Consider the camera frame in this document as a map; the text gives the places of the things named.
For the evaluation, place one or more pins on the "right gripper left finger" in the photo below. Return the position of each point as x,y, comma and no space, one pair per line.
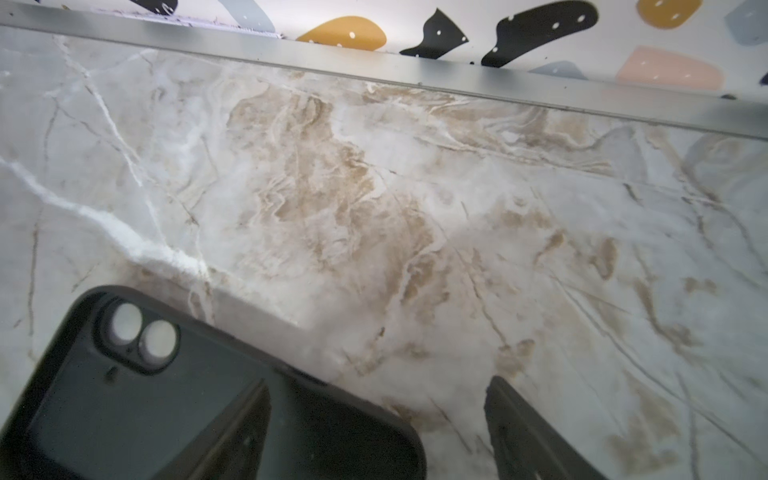
211,431

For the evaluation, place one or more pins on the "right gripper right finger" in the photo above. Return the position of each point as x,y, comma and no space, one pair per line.
525,445

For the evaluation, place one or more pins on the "black phone case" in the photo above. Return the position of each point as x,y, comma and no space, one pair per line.
131,388

